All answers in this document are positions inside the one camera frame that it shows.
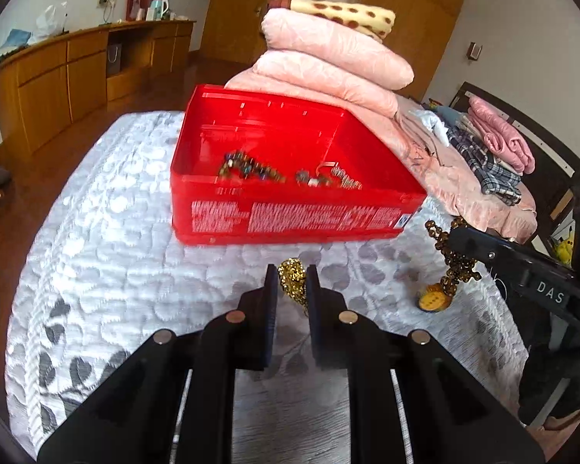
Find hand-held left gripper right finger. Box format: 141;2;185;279
305;265;546;464

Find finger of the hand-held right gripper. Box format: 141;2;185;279
447;227;535;278

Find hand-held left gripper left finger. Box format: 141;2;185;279
38;263;278;464

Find gold ornament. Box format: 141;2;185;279
277;258;310;317

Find brown bead necklace yellow pendant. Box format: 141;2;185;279
418;217;481;312

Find red plastic box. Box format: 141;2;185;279
170;84;428;246

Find silver bangle with chain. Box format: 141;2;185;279
318;161;363;190

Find multicolour bead bracelet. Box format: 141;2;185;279
217;150;287;184

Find plaid clothes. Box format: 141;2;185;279
447;126;523;206

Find folded clothes pile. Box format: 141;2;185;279
391;94;537;245

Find yellow plush toy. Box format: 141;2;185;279
556;227;577;264

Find dark wooden headboard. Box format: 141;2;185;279
452;82;580;271

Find small pink folded blanket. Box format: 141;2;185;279
468;96;536;175

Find light blue cloth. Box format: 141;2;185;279
413;106;457;146

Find grey leaf-pattern bedspread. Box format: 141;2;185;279
5;111;537;464

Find pink folded quilt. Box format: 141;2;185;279
225;51;399;119
261;10;415;90

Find yellow brown-spotted blanket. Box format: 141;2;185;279
290;0;397;39

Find grey paper bag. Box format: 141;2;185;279
106;43;123;77

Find wooden wardrobe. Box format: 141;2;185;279
200;0;466;102

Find long wooden cabinet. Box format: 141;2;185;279
0;20;196;158

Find red gift box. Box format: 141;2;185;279
127;0;171;22

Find white plastic bag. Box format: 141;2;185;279
35;2;68;39

